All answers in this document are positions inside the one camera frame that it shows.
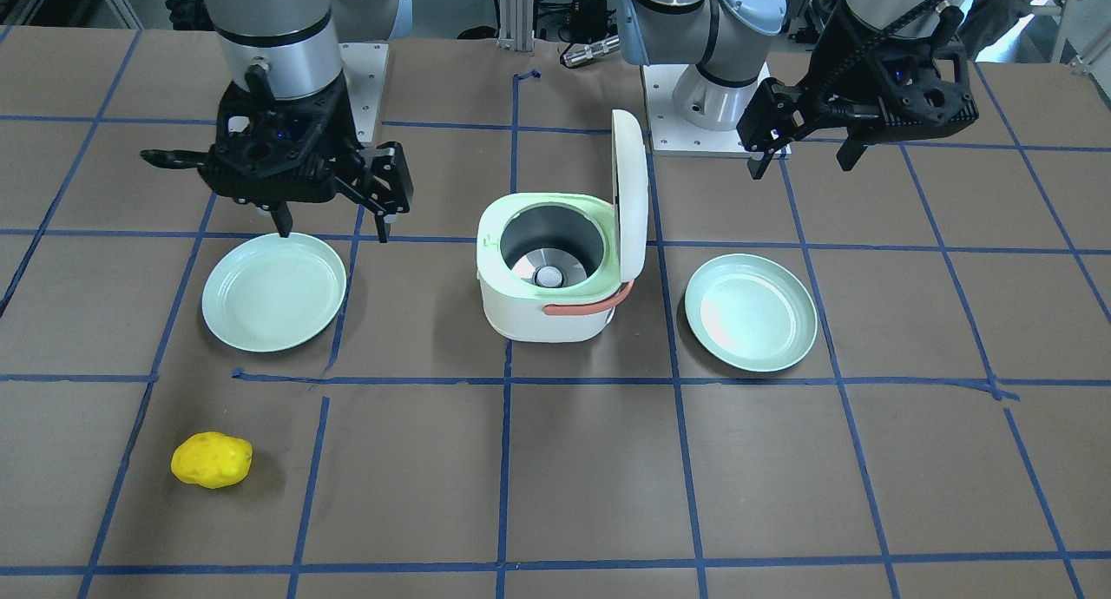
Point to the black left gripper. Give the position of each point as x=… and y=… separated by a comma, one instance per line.
x=840, y=85

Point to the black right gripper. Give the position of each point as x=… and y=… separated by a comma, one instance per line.
x=384, y=182

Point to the green plate near right arm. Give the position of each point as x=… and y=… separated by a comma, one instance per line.
x=273, y=293

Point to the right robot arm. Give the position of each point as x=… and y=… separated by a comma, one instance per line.
x=297, y=40

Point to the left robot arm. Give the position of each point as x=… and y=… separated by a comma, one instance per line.
x=728, y=40

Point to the green plate near left arm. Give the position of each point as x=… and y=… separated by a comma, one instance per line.
x=751, y=313

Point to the yellow toy potato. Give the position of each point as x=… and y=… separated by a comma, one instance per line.
x=212, y=460

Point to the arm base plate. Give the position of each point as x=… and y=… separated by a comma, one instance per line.
x=692, y=117
x=365, y=67

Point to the aluminium frame post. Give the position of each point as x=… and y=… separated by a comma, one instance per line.
x=516, y=25

